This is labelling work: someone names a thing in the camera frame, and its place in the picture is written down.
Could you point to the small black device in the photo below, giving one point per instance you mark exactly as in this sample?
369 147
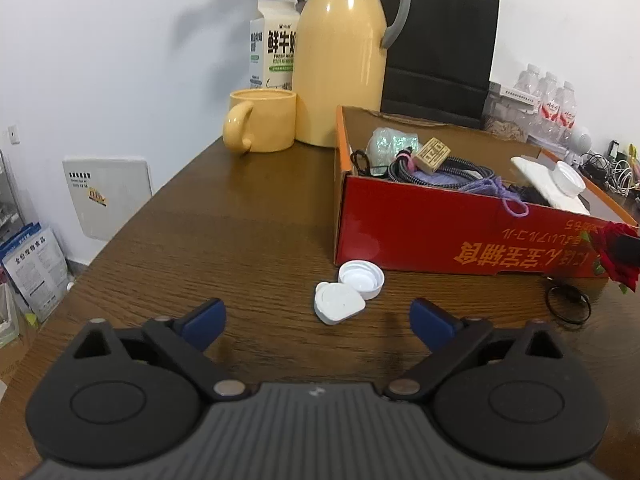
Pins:
612 149

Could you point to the purple knitted cloth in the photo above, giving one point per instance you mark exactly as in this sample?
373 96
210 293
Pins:
480 186

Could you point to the clear jar of seeds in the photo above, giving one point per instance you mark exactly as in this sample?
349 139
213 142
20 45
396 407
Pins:
505 125

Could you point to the red artificial rose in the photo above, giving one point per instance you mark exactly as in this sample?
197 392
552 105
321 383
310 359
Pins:
622 270

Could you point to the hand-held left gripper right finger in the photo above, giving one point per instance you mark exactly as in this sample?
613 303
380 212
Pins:
430 322

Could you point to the yellow thermos jug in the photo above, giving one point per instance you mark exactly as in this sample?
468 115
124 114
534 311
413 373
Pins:
340 60

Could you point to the yellow mug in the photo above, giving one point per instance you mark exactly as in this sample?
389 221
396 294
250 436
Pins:
265 120

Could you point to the colourful snack packets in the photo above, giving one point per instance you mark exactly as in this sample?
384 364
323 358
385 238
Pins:
634 155

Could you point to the wooden stamp block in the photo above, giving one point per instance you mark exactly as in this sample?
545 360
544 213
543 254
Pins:
434 154

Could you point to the translucent plastic bottle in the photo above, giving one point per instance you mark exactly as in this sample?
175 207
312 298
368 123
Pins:
567 179

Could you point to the white wall socket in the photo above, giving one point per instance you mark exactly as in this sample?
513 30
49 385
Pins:
13 133

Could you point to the small white robot toy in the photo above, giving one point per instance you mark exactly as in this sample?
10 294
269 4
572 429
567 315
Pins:
580 137

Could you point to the pink clip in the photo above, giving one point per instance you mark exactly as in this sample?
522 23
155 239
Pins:
407 161

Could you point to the white bottle cap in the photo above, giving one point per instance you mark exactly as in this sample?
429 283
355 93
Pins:
361 277

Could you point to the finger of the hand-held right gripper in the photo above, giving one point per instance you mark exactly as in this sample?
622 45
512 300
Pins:
630 246

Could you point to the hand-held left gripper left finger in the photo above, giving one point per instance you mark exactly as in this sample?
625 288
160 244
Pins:
205 322

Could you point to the black paper bag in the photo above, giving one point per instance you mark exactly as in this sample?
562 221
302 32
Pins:
440 35

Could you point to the flat white box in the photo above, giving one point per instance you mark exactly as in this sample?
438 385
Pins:
510 91

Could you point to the iridescent green scrunchie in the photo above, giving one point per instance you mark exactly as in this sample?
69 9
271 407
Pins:
390 142

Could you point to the white milk carton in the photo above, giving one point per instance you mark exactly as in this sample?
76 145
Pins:
272 45

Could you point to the white wall panel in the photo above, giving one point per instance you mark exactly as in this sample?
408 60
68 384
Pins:
105 195

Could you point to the stack of brochures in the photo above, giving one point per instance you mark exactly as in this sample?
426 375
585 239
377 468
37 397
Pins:
35 270

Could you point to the red cardboard box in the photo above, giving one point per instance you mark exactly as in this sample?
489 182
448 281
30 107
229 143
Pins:
415 230

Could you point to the white heart-shaped case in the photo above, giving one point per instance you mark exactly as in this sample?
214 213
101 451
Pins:
337 305

